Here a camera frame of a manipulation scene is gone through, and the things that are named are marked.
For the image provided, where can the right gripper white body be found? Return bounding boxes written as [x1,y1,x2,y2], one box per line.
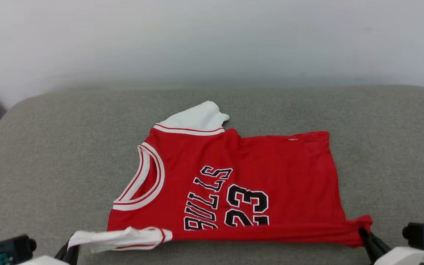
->
[374,246,424,265]

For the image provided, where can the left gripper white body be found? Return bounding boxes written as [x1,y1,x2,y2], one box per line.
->
[17,255,70,265]

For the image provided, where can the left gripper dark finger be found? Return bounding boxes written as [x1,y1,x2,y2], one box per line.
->
[54,241,70,262]
[65,245,80,265]

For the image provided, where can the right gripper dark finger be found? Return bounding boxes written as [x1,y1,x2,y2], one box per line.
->
[358,228,379,264]
[367,232,391,255]

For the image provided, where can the red basketball jersey white sleeves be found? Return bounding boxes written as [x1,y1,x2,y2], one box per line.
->
[67,100,373,254]

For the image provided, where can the grey fabric sofa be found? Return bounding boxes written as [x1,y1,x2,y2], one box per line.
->
[0,85,424,265]

